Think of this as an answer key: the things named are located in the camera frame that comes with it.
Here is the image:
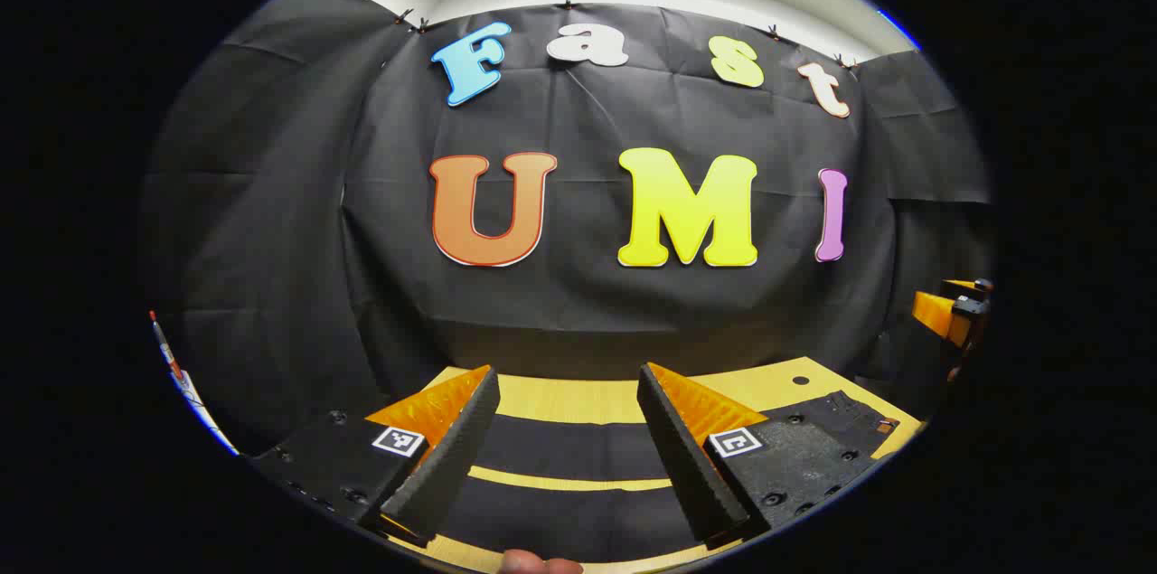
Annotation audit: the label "black denim jeans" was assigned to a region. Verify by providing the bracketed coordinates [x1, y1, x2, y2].
[434, 391, 902, 561]

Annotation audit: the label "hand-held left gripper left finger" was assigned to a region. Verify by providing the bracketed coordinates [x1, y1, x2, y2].
[249, 364, 501, 548]

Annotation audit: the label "row of black cloth clips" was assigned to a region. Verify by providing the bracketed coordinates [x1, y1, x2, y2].
[298, 0, 855, 71]

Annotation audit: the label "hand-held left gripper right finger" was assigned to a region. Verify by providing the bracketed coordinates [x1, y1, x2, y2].
[637, 363, 882, 546]

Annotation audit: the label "black backdrop cloth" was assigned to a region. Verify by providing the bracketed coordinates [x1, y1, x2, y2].
[140, 0, 995, 457]

